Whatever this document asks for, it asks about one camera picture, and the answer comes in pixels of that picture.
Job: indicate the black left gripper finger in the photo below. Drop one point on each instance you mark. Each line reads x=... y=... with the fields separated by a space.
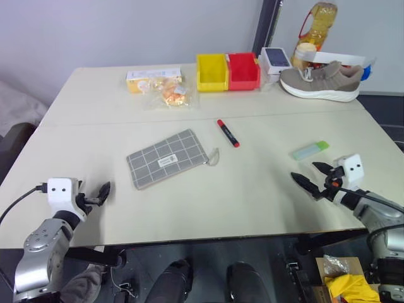
x=98 y=201
x=106 y=188

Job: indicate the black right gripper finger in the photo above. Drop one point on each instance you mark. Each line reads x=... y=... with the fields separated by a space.
x=307 y=184
x=322 y=167

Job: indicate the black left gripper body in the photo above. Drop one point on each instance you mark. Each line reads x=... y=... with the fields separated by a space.
x=84 y=202

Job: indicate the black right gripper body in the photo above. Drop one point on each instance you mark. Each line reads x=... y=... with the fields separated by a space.
x=334 y=180

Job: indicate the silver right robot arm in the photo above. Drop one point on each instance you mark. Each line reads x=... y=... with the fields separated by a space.
x=378 y=214

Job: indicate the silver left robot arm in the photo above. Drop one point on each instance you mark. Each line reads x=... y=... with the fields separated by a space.
x=41 y=249

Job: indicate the grey checked pouch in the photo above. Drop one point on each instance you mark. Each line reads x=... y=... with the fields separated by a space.
x=167 y=158

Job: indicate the green capped highlighter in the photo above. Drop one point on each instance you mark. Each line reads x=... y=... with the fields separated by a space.
x=311 y=150

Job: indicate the grey crumpled cloth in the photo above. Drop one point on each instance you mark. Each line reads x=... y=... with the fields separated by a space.
x=80 y=285

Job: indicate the clear bag of brown grains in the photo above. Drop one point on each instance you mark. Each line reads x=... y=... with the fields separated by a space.
x=335 y=264

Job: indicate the grey sneaker white sole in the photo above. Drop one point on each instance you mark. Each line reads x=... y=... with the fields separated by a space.
x=322 y=82

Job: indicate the cardboard box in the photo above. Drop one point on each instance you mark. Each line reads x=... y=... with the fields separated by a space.
x=356 y=266

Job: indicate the dark chair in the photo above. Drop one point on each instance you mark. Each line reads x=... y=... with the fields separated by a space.
x=14 y=142

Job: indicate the red marker pen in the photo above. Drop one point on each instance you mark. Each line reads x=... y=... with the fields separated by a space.
x=228 y=133

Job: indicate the blue plastic object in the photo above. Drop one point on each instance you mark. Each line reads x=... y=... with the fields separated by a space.
x=368 y=71

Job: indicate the dark rounded shape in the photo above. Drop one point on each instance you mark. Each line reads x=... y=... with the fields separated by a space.
x=246 y=282
x=170 y=281

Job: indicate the flat white box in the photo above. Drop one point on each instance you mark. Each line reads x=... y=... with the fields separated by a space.
x=337 y=58

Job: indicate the yellow cloth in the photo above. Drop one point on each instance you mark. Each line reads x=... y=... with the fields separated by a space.
x=350 y=288

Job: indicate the yellow and white carton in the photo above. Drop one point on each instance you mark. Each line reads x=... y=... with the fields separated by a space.
x=139 y=82

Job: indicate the clear bag of bread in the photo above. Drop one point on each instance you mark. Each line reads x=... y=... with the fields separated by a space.
x=172 y=96

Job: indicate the white phone box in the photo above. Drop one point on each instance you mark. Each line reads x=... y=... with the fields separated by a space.
x=275 y=61

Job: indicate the jar with cream lid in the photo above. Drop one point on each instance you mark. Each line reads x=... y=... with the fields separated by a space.
x=305 y=52

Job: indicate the white cloth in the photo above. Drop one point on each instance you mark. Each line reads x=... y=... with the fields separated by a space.
x=19 y=104

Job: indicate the red plastic storage bin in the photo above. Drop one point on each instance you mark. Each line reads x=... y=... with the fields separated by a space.
x=244 y=74

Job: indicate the cooking oil bottle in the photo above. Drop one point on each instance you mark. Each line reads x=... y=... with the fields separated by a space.
x=315 y=28

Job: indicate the yellow plastic storage bin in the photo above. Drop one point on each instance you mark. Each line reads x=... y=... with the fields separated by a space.
x=212 y=74

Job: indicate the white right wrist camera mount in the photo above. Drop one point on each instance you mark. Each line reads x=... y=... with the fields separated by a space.
x=352 y=170

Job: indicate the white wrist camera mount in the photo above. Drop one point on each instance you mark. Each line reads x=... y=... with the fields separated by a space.
x=60 y=195
x=352 y=170

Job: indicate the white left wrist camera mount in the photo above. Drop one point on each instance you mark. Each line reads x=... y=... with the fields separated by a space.
x=60 y=195

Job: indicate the black table frame bar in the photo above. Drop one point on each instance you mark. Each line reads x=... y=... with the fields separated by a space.
x=328 y=241
x=94 y=256

